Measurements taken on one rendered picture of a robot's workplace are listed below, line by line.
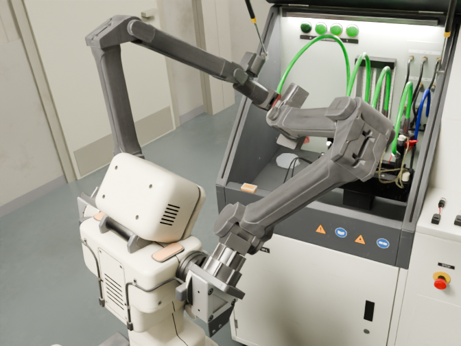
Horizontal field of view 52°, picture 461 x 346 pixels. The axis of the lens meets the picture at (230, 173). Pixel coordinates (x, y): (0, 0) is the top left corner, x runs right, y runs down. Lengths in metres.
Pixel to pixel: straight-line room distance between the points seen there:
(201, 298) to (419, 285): 0.88
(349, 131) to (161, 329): 0.72
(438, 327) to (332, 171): 1.08
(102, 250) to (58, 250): 2.03
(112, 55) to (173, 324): 0.69
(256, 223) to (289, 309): 1.05
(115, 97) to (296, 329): 1.26
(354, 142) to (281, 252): 1.05
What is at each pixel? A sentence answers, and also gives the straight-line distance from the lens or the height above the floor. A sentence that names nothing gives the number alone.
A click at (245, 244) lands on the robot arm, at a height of 1.25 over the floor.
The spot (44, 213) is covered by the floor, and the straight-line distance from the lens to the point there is 3.55.
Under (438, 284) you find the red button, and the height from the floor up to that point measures 0.81.
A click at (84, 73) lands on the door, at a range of 3.59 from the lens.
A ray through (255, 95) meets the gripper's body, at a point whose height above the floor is 1.31.
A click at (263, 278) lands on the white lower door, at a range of 1.94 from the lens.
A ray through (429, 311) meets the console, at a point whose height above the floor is 0.64.
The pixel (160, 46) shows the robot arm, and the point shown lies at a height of 1.54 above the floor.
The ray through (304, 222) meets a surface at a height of 0.88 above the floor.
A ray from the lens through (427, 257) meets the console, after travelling 1.62.
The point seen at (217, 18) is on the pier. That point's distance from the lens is 4.24.
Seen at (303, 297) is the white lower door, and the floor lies 0.51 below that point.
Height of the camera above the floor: 1.93
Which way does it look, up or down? 33 degrees down
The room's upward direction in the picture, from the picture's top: 5 degrees counter-clockwise
